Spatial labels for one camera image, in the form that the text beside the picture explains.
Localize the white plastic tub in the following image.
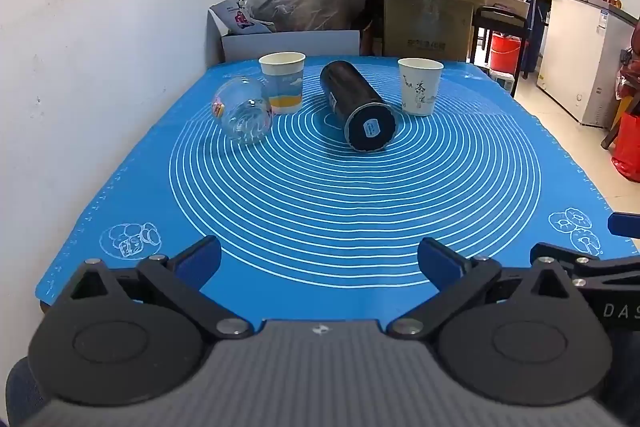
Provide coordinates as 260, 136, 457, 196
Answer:
486, 67, 517, 96

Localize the white chest freezer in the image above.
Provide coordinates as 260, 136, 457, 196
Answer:
536, 0, 640, 128

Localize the white ink-print paper cup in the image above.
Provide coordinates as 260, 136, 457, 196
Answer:
397, 57, 445, 117

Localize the blue silicone baking mat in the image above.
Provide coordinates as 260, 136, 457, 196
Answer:
34, 57, 640, 323

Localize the plain brown cardboard box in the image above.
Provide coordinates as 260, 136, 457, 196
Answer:
382, 0, 477, 64

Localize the dark blue cloth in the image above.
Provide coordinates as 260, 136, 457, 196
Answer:
4, 354, 53, 427

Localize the black stool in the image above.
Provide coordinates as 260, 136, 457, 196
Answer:
469, 5, 532, 80

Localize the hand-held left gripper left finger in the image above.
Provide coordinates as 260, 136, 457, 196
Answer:
50, 235, 253, 340

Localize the black tumbler cup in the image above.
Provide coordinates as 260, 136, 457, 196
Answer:
319, 60, 397, 154

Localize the red bucket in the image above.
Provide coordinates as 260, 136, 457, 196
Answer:
489, 32, 524, 74

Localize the clear plastic cup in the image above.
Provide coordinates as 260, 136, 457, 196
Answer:
213, 76, 274, 146

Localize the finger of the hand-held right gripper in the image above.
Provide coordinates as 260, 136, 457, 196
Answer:
607, 212, 640, 239
530, 243, 640, 290

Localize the blue orange paper cup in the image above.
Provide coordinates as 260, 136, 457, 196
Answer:
258, 52, 306, 116

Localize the white cardboard box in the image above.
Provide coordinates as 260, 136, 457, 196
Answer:
207, 0, 362, 68

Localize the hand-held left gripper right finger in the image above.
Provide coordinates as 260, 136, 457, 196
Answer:
387, 237, 598, 340

